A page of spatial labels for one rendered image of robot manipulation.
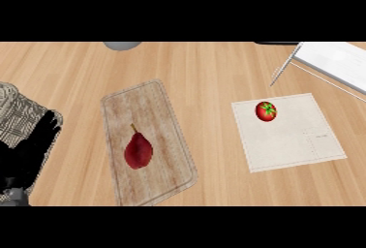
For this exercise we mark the dark red pear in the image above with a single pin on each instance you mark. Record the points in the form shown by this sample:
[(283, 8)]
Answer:
[(137, 151)]

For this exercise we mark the grey round object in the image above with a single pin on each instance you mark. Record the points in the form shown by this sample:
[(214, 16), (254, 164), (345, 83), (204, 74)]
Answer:
[(122, 45)]

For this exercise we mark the red cupcake with green topping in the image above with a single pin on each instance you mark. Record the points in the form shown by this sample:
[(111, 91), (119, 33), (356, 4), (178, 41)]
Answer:
[(265, 111)]

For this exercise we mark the white tiered shelf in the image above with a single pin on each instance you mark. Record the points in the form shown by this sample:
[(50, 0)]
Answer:
[(329, 63)]

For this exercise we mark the beige placemat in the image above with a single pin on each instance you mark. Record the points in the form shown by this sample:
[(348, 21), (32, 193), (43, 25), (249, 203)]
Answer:
[(285, 132)]

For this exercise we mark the wooden cutting board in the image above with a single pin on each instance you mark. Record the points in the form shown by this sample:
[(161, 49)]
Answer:
[(147, 142)]

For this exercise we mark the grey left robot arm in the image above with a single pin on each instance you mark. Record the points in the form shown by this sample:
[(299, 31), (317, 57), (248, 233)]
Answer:
[(10, 195)]

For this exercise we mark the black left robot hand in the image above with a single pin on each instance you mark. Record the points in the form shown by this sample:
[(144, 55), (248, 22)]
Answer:
[(25, 155)]

